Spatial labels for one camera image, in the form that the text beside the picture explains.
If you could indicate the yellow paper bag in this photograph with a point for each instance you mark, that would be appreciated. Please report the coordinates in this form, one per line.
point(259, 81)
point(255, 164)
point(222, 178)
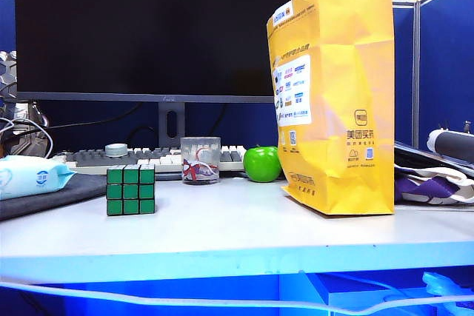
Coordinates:
point(344, 109)

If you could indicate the shiny silver object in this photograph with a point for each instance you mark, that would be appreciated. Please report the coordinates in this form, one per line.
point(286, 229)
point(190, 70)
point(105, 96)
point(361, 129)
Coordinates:
point(39, 113)

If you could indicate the light blue wet wipes pack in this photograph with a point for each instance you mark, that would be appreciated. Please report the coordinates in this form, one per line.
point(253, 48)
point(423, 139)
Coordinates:
point(26, 177)

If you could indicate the grey honeycomb object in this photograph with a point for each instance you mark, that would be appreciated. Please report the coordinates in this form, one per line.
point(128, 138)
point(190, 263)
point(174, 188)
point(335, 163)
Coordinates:
point(7, 72)

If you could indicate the grey and white keyboard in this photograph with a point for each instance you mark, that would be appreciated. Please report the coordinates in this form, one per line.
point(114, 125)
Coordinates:
point(92, 158)

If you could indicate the blue office partition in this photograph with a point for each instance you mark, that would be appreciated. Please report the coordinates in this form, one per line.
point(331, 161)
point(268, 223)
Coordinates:
point(444, 72)

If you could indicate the white and purple tote bag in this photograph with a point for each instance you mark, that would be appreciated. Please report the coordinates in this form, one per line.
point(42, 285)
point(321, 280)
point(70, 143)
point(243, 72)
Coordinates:
point(433, 188)

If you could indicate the black computer monitor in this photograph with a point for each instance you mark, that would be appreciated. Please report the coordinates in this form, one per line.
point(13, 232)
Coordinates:
point(148, 27)

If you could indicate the translucent plastic piece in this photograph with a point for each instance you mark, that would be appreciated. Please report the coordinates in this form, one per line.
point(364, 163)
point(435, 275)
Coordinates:
point(440, 286)

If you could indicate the flat black folder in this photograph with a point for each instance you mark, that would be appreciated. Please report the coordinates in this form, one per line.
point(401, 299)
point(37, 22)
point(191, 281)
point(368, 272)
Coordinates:
point(414, 155)

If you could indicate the green apple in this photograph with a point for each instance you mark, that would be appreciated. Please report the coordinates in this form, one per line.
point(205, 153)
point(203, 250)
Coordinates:
point(262, 165)

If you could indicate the red and white ribbon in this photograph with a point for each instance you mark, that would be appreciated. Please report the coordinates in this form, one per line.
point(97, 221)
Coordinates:
point(192, 169)

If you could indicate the black cylinder with white cap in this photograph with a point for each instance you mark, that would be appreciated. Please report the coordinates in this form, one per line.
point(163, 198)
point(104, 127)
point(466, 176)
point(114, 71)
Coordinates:
point(453, 144)

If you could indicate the clear glass cup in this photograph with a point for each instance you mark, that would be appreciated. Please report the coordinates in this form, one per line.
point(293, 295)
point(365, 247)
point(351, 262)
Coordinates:
point(200, 143)

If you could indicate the dark grey pad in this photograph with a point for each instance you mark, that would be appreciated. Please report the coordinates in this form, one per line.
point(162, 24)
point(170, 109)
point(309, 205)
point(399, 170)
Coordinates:
point(74, 188)

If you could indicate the Rubik's cube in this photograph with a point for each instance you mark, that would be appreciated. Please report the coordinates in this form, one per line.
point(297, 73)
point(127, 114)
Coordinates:
point(130, 190)

